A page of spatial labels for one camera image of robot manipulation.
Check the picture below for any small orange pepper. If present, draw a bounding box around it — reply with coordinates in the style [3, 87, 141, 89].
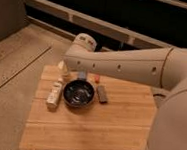
[94, 76, 100, 83]

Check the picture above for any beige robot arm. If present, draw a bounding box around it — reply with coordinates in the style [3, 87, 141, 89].
[64, 33, 187, 150]

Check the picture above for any small blue-grey can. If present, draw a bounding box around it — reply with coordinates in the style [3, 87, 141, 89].
[78, 71, 87, 81]

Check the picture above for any dark rectangular block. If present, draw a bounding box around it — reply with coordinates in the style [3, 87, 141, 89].
[96, 85, 108, 104]

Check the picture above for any black bowl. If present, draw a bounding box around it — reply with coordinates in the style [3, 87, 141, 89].
[63, 80, 94, 108]

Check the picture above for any white paper cup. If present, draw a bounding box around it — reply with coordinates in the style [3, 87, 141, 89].
[58, 60, 70, 79]

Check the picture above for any wooden table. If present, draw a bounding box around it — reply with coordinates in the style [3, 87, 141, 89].
[19, 66, 157, 150]

